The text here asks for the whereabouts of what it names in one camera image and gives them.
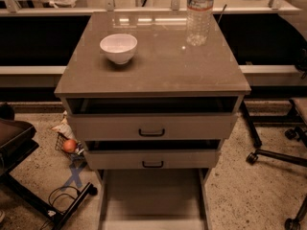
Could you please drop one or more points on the clear plastic water bottle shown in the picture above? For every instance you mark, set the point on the clear plastic water bottle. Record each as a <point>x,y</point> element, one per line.
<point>198,21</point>

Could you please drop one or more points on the crumpled snack bag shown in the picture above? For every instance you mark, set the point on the crumpled snack bag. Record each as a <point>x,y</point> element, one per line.
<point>63,128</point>

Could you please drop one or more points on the white ceramic bowl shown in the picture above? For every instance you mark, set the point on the white ceramic bowl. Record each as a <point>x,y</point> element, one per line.
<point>119,48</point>

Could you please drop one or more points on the black wire basket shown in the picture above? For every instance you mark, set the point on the black wire basket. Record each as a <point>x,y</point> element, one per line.
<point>76,155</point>

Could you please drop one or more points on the grey drawer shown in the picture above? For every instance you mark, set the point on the grey drawer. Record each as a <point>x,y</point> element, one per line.
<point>181,118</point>
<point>150,154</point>
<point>153,199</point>

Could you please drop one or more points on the middle grey drawer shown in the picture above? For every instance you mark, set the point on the middle grey drawer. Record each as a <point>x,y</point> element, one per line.
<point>150,154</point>

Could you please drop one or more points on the top grey drawer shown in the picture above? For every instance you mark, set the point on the top grey drawer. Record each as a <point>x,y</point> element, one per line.
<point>181,118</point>

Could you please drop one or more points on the red apple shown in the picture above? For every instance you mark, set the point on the red apple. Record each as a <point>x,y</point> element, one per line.
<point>69,146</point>

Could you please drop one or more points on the black chair left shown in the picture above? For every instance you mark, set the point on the black chair left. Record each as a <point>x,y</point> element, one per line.
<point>46,172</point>

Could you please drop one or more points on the grey drawer cabinet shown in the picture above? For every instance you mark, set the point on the grey drawer cabinet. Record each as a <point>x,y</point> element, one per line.
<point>164,65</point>

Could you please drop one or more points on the bottom grey drawer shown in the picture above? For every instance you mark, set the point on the bottom grey drawer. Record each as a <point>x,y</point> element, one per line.
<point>153,199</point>

